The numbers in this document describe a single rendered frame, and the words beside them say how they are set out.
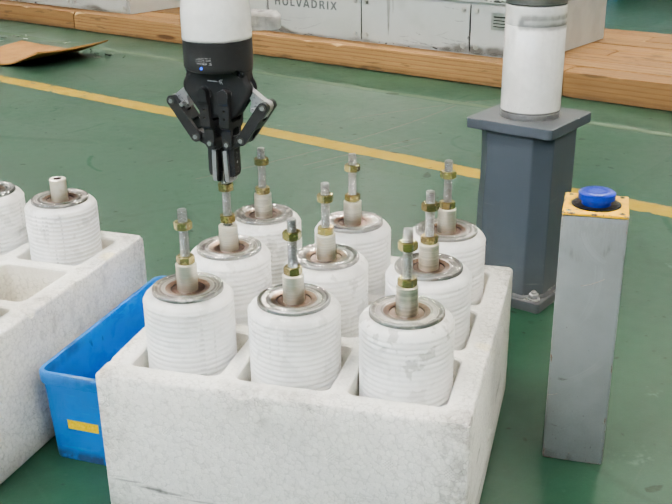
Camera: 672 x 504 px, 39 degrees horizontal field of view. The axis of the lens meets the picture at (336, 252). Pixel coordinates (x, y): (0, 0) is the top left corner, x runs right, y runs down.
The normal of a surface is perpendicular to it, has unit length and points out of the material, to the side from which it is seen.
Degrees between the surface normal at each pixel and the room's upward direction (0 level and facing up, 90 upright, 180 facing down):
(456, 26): 90
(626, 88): 90
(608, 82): 90
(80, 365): 88
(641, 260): 0
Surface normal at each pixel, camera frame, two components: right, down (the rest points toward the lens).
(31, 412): 0.95, 0.11
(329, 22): -0.62, 0.30
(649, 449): -0.01, -0.93
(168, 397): -0.27, 0.36
